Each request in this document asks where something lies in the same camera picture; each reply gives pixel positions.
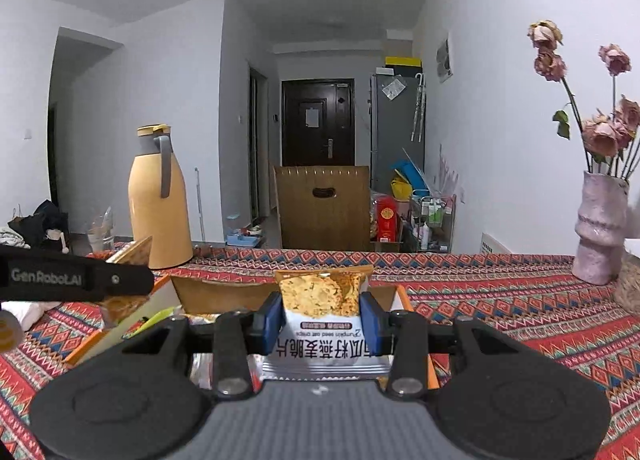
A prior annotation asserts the yellow thermos jug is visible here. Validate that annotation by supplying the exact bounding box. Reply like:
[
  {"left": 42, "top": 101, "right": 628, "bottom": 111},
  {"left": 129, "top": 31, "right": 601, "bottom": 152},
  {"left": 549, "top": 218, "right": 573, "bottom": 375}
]
[{"left": 128, "top": 124, "right": 193, "bottom": 270}]

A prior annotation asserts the woven tissue box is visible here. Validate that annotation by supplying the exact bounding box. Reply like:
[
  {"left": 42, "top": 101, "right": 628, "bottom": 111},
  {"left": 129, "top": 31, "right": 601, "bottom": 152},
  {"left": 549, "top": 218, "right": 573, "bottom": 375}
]
[{"left": 614, "top": 239, "right": 640, "bottom": 316}]

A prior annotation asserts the dried pink flower bouquet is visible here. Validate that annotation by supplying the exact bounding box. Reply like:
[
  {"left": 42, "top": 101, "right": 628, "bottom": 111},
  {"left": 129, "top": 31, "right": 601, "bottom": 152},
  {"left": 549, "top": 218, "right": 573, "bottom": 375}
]
[{"left": 526, "top": 18, "right": 640, "bottom": 178}]

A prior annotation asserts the patterned red tablecloth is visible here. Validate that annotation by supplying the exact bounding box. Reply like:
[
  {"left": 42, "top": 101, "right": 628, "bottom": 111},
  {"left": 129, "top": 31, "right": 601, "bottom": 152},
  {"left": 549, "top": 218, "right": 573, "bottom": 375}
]
[{"left": 1, "top": 247, "right": 639, "bottom": 459}]

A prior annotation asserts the clear drinking glass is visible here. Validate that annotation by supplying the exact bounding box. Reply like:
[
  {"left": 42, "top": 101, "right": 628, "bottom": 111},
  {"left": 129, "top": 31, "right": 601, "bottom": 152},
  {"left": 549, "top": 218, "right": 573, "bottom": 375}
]
[{"left": 87, "top": 206, "right": 115, "bottom": 254}]

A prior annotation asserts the oat crisp snack packet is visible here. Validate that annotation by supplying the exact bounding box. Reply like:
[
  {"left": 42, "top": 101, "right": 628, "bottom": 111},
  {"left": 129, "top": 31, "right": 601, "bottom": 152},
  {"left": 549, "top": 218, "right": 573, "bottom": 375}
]
[{"left": 262, "top": 265, "right": 390, "bottom": 381}]

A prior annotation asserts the brown wooden chair back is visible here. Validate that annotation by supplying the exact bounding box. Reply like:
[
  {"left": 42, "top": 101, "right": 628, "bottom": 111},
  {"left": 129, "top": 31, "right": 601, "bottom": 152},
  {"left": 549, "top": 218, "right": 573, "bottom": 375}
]
[{"left": 273, "top": 166, "right": 370, "bottom": 251}]

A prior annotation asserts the pink ceramic vase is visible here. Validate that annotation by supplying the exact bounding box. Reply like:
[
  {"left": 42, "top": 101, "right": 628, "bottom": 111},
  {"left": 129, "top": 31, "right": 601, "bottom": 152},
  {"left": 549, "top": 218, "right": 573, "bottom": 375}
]
[{"left": 572, "top": 172, "right": 629, "bottom": 285}]

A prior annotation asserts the yellow box on fridge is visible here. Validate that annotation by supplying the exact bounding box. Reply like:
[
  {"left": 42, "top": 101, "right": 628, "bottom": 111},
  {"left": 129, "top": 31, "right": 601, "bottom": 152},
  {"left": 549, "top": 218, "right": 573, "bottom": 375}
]
[{"left": 385, "top": 56, "right": 422, "bottom": 68}]

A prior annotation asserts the dark entrance door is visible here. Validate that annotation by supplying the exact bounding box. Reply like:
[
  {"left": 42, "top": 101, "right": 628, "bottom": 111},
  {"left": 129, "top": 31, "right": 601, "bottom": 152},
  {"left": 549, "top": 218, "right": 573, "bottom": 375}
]
[{"left": 282, "top": 79, "right": 356, "bottom": 166}]

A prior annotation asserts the grey refrigerator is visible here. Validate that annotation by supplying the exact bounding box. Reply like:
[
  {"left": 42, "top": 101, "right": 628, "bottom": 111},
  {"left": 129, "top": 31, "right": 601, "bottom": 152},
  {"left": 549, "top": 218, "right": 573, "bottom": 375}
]
[{"left": 370, "top": 74, "right": 425, "bottom": 194}]

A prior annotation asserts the lime green snack packet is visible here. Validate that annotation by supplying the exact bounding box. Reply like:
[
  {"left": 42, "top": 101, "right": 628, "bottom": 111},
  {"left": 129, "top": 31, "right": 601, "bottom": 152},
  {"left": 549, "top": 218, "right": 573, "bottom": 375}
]
[{"left": 122, "top": 305, "right": 184, "bottom": 339}]

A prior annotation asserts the wire storage cart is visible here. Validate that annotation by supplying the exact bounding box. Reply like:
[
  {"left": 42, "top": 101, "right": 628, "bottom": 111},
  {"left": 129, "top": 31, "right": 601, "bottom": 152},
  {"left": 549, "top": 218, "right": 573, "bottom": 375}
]
[{"left": 407, "top": 194, "right": 457, "bottom": 254}]

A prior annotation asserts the red cardboard snack box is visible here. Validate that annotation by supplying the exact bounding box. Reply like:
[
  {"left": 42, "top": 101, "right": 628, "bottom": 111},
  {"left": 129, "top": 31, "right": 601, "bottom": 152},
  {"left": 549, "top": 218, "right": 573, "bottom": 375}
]
[{"left": 62, "top": 234, "right": 442, "bottom": 391}]

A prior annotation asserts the white crumpled cloth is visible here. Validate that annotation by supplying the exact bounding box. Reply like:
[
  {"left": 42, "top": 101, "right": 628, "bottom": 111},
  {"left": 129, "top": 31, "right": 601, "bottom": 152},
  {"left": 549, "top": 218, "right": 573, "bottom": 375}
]
[{"left": 1, "top": 302, "right": 60, "bottom": 332}]

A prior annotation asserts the red canister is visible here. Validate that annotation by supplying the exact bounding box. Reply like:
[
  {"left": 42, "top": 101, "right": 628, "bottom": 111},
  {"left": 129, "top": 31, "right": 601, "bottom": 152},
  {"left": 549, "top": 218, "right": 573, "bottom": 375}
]
[{"left": 375, "top": 195, "right": 398, "bottom": 243}]

